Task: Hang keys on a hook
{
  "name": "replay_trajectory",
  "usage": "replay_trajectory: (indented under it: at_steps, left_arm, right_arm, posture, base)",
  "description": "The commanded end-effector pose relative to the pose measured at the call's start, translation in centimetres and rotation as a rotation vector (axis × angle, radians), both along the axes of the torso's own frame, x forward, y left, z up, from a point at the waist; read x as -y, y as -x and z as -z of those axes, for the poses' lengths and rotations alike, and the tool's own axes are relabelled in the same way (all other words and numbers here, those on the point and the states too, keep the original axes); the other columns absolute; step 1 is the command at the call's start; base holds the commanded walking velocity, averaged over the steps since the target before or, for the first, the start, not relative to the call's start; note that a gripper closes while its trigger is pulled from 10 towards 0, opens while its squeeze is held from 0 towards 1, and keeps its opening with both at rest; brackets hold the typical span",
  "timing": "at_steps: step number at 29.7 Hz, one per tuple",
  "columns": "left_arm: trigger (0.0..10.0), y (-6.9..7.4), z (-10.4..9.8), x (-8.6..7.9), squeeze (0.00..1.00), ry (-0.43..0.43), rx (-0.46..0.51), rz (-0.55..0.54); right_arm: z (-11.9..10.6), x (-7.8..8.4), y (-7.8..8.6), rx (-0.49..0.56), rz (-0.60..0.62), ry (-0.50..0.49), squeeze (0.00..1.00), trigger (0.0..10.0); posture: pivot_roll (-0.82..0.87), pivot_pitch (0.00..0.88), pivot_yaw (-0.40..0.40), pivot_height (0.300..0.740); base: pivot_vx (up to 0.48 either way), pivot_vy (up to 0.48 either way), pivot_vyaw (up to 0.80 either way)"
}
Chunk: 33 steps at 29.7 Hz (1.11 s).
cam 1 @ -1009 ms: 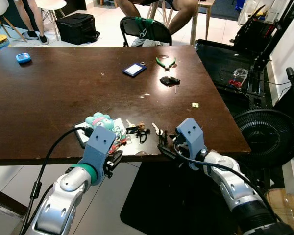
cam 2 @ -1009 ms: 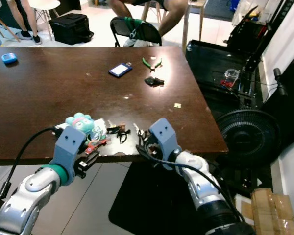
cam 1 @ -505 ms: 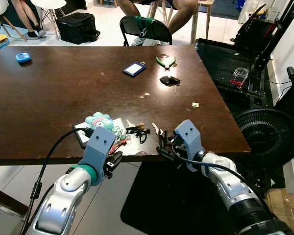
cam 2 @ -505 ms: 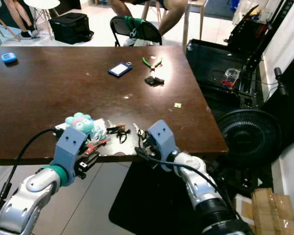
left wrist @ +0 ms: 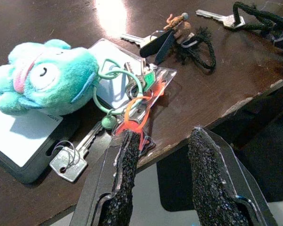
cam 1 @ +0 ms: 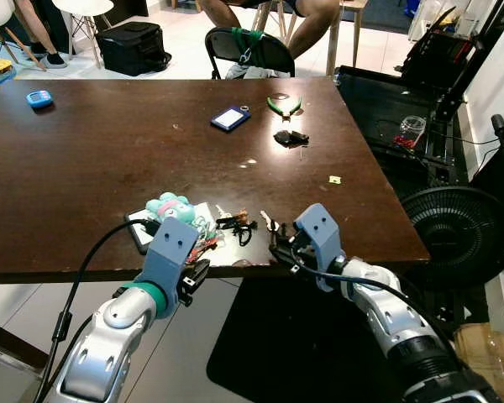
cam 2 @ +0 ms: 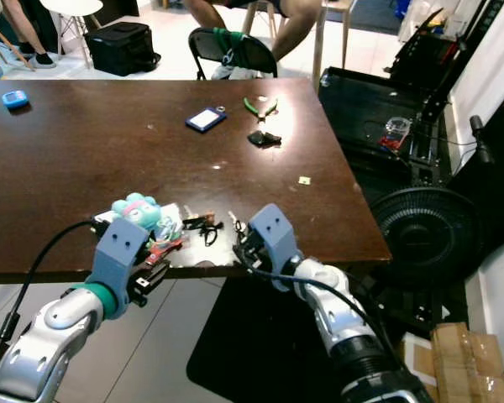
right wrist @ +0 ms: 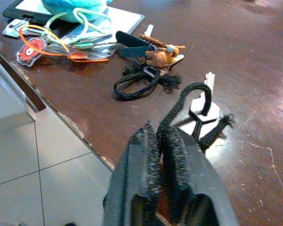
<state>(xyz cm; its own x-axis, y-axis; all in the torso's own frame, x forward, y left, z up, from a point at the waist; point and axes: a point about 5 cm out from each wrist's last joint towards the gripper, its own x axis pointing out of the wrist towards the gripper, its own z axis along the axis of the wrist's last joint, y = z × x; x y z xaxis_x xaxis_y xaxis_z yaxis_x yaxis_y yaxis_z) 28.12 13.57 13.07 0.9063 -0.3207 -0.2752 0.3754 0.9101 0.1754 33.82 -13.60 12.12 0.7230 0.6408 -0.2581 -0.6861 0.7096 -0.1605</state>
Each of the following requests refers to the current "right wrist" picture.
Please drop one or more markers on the keys with orange figurine charm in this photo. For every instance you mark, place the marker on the keys with orange figurine charm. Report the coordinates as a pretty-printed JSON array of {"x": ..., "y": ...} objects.
[{"x": 162, "y": 56}]

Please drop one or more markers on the teal plush cloth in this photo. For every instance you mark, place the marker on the teal plush cloth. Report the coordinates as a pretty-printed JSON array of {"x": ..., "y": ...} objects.
[{"x": 66, "y": 9}]

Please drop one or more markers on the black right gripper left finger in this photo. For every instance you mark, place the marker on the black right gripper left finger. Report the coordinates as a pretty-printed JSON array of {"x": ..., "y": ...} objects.
[{"x": 132, "y": 169}]

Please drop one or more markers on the black framed tablet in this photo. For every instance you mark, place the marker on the black framed tablet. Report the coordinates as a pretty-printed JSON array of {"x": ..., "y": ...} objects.
[{"x": 11, "y": 13}]

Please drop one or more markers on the white cabinet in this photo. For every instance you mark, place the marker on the white cabinet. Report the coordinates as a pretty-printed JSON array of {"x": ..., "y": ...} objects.
[{"x": 4, "y": 103}]

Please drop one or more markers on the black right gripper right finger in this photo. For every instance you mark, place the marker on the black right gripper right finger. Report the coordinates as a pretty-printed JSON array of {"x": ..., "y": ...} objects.
[{"x": 193, "y": 174}]

